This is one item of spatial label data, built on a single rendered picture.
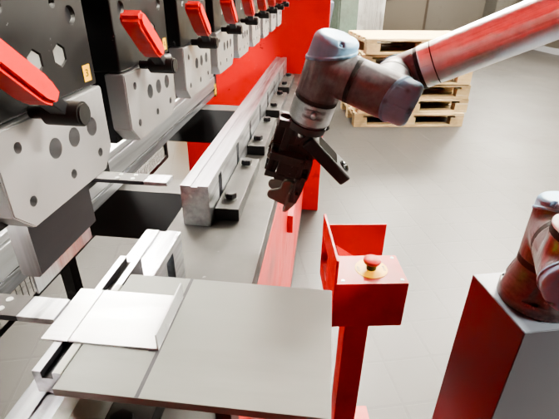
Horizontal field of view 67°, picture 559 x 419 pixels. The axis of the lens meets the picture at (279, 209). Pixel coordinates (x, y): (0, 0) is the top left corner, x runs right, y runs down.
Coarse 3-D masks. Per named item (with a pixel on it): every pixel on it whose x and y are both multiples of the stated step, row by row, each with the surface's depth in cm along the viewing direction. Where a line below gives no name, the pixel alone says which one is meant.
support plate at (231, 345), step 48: (144, 288) 53; (192, 288) 53; (240, 288) 53; (288, 288) 54; (192, 336) 46; (240, 336) 46; (288, 336) 46; (96, 384) 41; (192, 384) 41; (240, 384) 41; (288, 384) 41
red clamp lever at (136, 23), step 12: (132, 12) 40; (132, 24) 40; (144, 24) 40; (132, 36) 42; (144, 36) 41; (156, 36) 43; (144, 48) 44; (156, 48) 44; (144, 60) 48; (156, 60) 46; (168, 60) 47; (156, 72) 48; (168, 72) 48
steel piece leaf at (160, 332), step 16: (96, 304) 50; (112, 304) 50; (128, 304) 50; (144, 304) 50; (160, 304) 50; (176, 304) 49; (96, 320) 48; (112, 320) 48; (128, 320) 48; (144, 320) 48; (160, 320) 48; (80, 336) 46; (96, 336) 46; (112, 336) 46; (128, 336) 46; (144, 336) 46; (160, 336) 44
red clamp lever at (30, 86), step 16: (0, 48) 23; (0, 64) 23; (16, 64) 24; (0, 80) 24; (16, 80) 25; (32, 80) 26; (48, 80) 27; (16, 96) 26; (32, 96) 26; (48, 96) 27; (32, 112) 30; (48, 112) 30; (64, 112) 30; (80, 112) 30
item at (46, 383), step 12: (120, 264) 58; (132, 264) 58; (108, 276) 55; (120, 276) 57; (96, 288) 53; (108, 288) 54; (48, 348) 44; (60, 348) 45; (48, 360) 43; (60, 360) 44; (36, 372) 42; (48, 372) 43; (48, 384) 43
